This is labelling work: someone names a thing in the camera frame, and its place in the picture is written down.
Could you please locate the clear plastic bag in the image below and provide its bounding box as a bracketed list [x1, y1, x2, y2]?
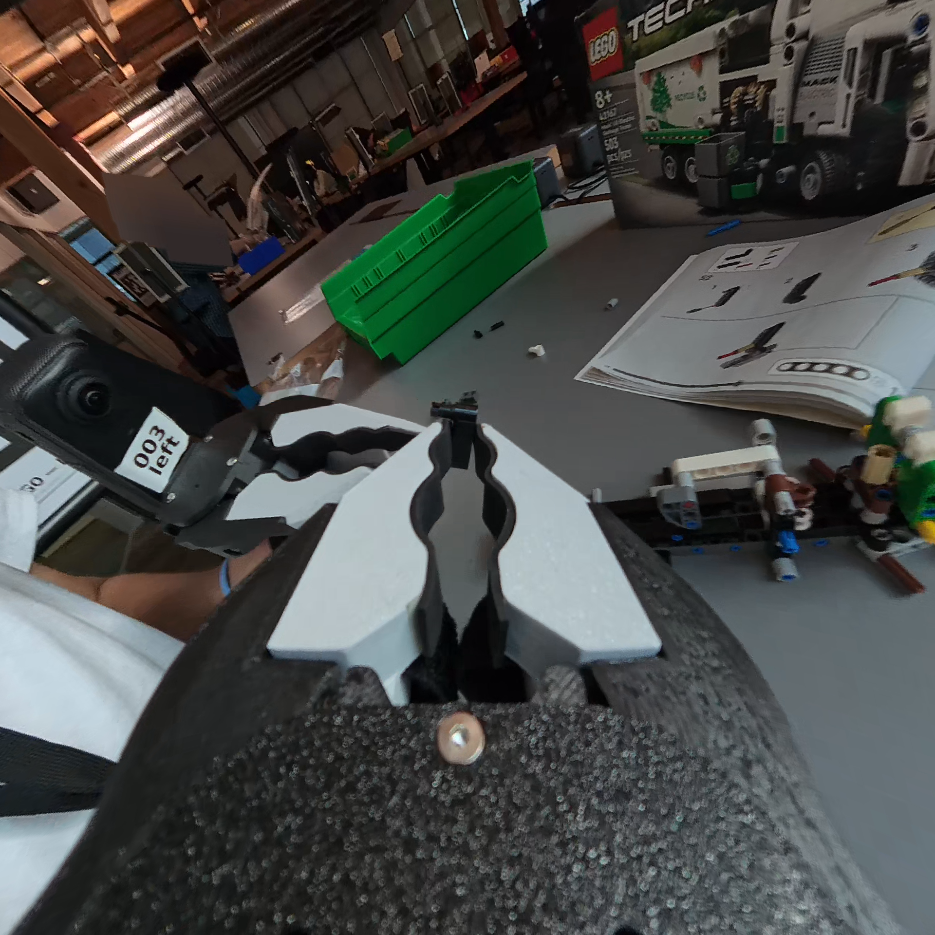
[266, 339, 348, 399]

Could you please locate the lego set box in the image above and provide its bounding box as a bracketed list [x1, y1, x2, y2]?
[577, 0, 935, 231]

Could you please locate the black strap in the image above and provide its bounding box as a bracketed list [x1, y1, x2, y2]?
[0, 727, 118, 819]

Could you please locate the lego instruction booklet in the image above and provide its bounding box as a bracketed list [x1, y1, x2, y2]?
[575, 191, 935, 432]

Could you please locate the lego truck chassis assembly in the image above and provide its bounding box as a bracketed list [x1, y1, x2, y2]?
[593, 394, 935, 596]

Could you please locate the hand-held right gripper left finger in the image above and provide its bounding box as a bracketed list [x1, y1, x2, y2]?
[266, 422, 461, 708]

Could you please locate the black lego beam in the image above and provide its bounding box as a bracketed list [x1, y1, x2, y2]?
[430, 391, 481, 470]

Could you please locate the person's white shirt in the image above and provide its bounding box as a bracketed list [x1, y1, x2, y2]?
[0, 486, 187, 932]

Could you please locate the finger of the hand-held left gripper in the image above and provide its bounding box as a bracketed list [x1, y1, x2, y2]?
[252, 400, 428, 483]
[225, 447, 397, 533]

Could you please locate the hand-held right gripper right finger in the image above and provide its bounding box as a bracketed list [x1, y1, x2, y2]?
[462, 422, 664, 680]

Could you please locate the person's left forearm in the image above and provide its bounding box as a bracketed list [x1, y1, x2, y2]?
[29, 559, 226, 644]

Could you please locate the green plastic bin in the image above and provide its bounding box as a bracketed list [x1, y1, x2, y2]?
[320, 159, 549, 365]

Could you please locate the person's left hand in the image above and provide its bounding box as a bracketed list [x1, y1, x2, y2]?
[228, 539, 277, 585]

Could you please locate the long wooden workbench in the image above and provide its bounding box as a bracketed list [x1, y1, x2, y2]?
[343, 72, 528, 184]

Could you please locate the white signboard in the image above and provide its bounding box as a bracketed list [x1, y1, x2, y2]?
[0, 437, 97, 528]

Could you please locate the silver air duct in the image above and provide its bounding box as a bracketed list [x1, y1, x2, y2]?
[102, 0, 410, 169]

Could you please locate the grey box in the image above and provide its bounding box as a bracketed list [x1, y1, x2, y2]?
[529, 155, 567, 204]
[562, 123, 607, 176]

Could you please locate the small blue bin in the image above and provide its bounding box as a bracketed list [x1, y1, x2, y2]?
[235, 237, 286, 275]

